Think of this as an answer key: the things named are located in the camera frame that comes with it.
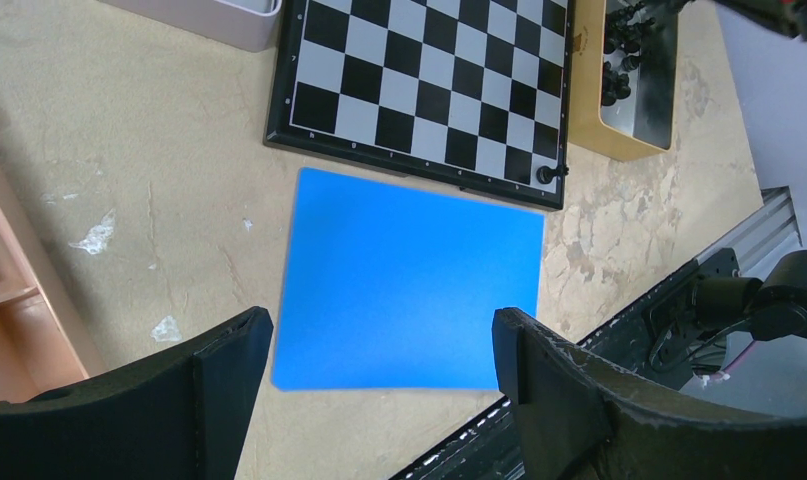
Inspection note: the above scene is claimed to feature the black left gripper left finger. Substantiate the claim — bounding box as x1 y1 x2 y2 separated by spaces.
0 307 273 479

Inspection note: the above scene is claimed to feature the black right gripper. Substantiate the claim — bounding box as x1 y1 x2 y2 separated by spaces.
641 0 807 44

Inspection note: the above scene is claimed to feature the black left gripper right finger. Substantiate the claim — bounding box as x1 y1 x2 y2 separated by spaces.
492 308 807 479

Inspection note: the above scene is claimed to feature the black chess piece corner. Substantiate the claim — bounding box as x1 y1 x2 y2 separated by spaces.
535 164 569 185

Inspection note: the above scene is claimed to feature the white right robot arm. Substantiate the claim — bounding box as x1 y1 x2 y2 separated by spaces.
656 1 807 344

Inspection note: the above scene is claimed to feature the yellow tin with black pieces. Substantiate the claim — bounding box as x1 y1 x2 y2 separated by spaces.
567 1 678 161

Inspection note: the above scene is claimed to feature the pink tin with white pieces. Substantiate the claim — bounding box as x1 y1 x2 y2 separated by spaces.
105 0 283 53

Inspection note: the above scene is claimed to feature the peach desk organizer tray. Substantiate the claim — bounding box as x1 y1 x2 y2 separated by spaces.
0 166 107 403

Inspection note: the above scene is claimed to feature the blue mat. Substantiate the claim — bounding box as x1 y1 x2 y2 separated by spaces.
272 168 545 391

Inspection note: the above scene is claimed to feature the black white chessboard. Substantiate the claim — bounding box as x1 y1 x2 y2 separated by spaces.
266 0 574 210

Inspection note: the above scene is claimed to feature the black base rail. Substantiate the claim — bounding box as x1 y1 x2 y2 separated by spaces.
393 247 740 479

